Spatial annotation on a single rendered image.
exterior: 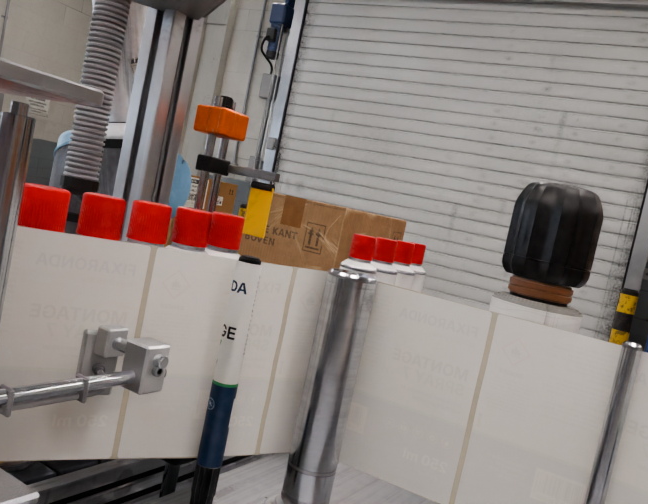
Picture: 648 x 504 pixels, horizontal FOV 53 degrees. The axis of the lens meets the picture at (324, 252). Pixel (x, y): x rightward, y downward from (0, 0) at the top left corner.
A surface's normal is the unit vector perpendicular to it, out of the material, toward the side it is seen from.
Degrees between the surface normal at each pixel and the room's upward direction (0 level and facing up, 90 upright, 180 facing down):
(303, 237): 90
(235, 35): 90
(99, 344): 90
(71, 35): 90
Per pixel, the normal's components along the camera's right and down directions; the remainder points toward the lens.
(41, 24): 0.87, 0.22
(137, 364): -0.51, -0.05
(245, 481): 0.21, -0.98
